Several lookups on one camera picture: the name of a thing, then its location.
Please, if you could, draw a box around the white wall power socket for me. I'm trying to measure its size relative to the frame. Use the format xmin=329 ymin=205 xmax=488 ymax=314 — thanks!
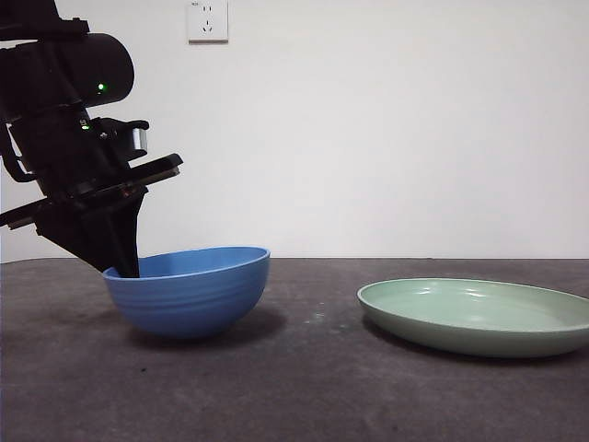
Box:
xmin=187 ymin=0 xmax=229 ymax=45

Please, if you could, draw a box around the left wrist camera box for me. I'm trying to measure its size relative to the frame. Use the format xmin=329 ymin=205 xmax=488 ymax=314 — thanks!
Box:
xmin=94 ymin=117 xmax=150 ymax=157

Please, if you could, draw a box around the green shallow plate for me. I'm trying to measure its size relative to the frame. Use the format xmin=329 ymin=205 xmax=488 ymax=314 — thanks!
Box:
xmin=356 ymin=277 xmax=589 ymax=359

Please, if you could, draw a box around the blue ribbed bowl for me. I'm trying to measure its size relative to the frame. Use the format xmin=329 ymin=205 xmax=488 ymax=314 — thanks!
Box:
xmin=101 ymin=246 xmax=271 ymax=341

